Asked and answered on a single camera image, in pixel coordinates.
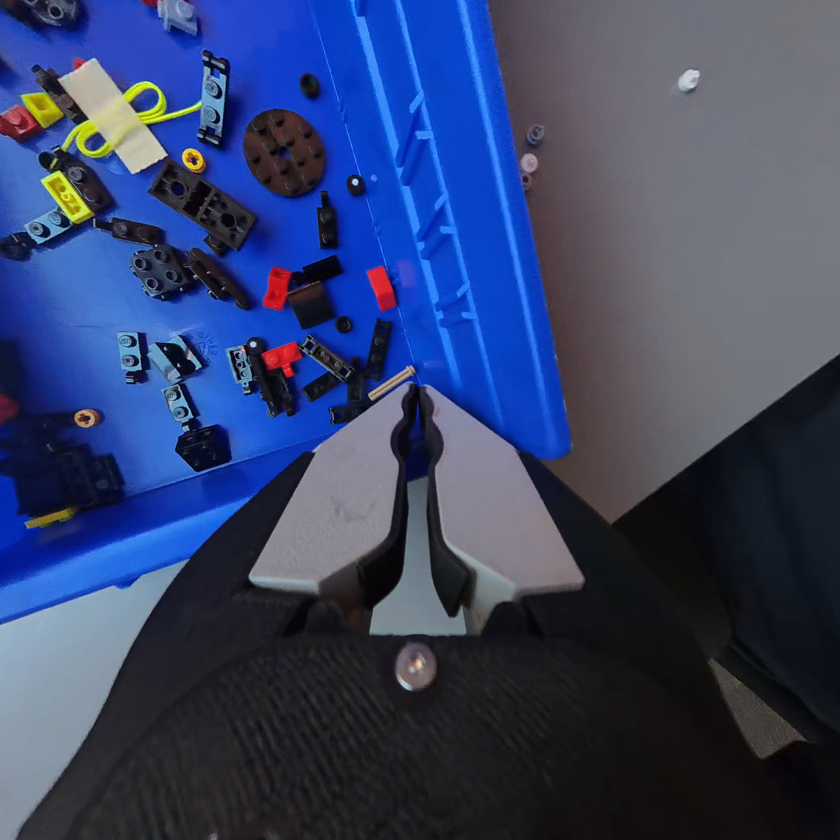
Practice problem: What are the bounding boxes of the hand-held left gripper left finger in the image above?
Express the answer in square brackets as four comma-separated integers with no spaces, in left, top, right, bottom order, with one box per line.
[248,382,421,632]

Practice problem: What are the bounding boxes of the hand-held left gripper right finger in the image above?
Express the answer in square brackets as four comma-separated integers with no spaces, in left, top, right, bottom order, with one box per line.
[419,384,586,635]

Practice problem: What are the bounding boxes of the blue plastic tray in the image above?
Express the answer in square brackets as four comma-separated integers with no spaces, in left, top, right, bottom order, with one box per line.
[0,0,572,624]

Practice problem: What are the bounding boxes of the black lego bar piece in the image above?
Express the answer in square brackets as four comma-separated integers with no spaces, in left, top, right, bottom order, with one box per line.
[247,338,296,419]

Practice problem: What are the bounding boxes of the black lego wedge piece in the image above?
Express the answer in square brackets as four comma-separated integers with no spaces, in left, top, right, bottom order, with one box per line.
[175,423,232,473]

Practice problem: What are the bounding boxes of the tan lego pin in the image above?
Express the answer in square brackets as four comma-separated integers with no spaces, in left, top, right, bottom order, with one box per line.
[367,365,417,401]

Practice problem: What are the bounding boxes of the black lego plate with holes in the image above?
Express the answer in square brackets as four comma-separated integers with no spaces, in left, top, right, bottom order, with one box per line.
[299,335,355,383]

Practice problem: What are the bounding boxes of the red lego plate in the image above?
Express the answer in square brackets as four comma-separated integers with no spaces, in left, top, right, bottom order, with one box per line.
[261,343,303,378]

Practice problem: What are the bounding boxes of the black lego slope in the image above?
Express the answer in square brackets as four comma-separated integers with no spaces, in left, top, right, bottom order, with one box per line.
[287,282,336,330]

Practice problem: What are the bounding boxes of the grey lego slope piece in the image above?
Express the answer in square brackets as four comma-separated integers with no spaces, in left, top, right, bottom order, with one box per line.
[147,336,204,385]

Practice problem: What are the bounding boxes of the red lego brick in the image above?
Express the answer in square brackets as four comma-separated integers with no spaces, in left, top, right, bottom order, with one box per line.
[366,266,398,312]

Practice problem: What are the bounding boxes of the black oblong lego plate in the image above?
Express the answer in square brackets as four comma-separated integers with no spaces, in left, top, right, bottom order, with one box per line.
[185,247,253,311]

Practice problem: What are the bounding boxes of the black lego sub-assembly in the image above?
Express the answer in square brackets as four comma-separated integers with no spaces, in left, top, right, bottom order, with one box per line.
[0,410,126,529]

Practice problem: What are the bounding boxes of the black studded lego block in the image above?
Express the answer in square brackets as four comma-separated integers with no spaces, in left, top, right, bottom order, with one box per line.
[129,244,196,303]

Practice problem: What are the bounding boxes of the dark brown lego brick holes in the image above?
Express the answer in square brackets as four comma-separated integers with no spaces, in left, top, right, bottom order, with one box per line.
[147,159,258,252]

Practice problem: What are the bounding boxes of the black round lego plate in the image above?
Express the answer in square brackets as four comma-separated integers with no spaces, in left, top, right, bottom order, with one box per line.
[243,108,327,199]

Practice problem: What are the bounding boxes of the black rounded lego plate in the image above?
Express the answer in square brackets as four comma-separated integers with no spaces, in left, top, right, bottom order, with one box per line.
[39,150,116,214]

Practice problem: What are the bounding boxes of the yellow lego brick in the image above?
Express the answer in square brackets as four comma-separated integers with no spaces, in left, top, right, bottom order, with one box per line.
[41,171,94,224]

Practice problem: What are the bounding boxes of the grey lego plate black clips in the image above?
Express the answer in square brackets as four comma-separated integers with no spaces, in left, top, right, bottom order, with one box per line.
[197,50,231,145]

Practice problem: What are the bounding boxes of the small yellow lego slope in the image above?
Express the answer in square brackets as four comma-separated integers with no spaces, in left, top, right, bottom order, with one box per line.
[21,92,64,129]

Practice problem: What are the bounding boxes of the dark brown lego bar piece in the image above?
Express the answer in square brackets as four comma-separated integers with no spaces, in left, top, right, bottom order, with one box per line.
[31,64,89,126]

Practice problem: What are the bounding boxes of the light grey lego piece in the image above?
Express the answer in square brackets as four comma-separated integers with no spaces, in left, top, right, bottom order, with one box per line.
[157,0,199,35]

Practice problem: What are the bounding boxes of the beige paper strip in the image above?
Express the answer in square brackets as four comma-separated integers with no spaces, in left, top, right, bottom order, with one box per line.
[58,58,169,175]

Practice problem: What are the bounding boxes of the neon yellow string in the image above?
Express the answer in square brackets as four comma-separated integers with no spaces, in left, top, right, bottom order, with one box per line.
[63,81,203,158]

